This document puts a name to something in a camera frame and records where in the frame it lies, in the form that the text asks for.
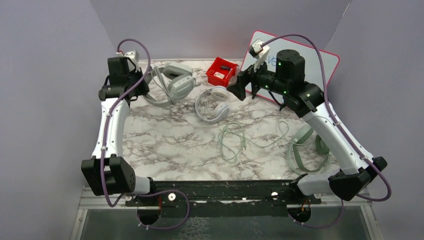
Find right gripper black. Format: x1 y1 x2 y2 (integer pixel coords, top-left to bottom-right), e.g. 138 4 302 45
226 53 290 101

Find white headphones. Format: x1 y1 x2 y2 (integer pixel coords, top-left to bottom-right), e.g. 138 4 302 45
193 85 230 124

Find grey headphones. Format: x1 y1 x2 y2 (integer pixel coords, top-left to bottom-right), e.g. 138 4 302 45
143 61 196 108

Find green headphones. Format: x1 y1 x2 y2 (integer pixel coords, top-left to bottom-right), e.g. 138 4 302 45
286 125 332 176

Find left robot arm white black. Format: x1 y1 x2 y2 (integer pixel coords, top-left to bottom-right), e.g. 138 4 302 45
81 54 157 206

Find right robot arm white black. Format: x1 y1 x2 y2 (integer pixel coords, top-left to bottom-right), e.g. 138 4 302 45
226 49 392 204

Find red plastic bin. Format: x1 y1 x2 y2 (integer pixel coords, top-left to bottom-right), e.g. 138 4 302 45
206 57 239 87

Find pink framed whiteboard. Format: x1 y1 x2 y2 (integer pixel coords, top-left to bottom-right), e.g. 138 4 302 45
240 30 340 102

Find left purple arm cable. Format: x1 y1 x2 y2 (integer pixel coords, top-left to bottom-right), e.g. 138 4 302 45
100 38 152 209

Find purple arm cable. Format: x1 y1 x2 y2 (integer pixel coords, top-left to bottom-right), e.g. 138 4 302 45
264 34 392 229
100 38 152 209

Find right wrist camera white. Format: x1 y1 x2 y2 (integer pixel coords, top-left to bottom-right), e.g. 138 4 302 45
248 38 270 72

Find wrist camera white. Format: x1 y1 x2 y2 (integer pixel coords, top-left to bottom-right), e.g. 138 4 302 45
115 50 141 72
248 38 270 72

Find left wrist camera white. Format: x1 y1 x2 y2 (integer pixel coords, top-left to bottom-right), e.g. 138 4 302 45
115 50 141 72

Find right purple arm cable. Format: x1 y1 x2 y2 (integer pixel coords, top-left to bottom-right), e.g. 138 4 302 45
264 34 392 229

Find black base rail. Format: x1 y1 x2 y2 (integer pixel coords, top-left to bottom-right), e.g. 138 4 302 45
125 179 322 218

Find aluminium frame rail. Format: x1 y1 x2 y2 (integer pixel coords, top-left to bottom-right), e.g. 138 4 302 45
78 187 126 210

